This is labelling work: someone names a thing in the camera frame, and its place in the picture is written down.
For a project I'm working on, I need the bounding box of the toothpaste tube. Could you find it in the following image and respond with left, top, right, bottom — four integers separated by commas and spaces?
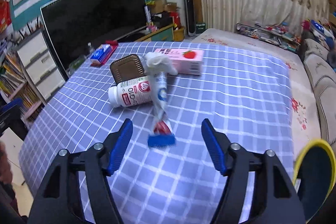
145, 52, 178, 148

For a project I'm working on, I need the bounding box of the yellow rimmed trash bin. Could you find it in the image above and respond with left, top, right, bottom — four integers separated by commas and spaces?
293, 139, 335, 223

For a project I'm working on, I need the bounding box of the blue checkered tablecloth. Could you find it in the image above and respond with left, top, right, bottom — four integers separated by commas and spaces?
18, 40, 296, 224

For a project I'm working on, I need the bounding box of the white supplement bottle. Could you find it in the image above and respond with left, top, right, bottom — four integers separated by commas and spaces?
108, 76, 151, 107

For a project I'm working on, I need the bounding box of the brown plastic container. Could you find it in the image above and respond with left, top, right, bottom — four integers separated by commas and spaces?
110, 54, 145, 85

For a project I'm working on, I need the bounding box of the white drawer unit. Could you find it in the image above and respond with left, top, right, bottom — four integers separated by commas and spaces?
17, 30, 66, 104

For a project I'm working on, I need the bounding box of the blue tissue pack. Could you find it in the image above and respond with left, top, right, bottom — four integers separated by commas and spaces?
90, 44, 112, 65

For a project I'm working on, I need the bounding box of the clear water bottle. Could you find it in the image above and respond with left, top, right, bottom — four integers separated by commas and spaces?
87, 43, 95, 54

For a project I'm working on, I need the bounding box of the pink strawberry milk carton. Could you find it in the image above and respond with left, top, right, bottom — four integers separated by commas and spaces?
155, 48, 205, 76

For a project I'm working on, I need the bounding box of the red tray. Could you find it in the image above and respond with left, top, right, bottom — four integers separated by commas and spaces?
90, 40, 118, 67

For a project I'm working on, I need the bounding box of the beige sofa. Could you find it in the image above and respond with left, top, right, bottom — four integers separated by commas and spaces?
302, 39, 335, 150

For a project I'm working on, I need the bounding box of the large black television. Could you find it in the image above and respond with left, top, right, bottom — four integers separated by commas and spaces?
41, 0, 147, 79

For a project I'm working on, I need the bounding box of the tv cabinet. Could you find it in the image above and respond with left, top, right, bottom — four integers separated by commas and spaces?
135, 23, 174, 42

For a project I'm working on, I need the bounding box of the black tower fan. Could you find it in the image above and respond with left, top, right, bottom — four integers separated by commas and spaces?
184, 0, 196, 36

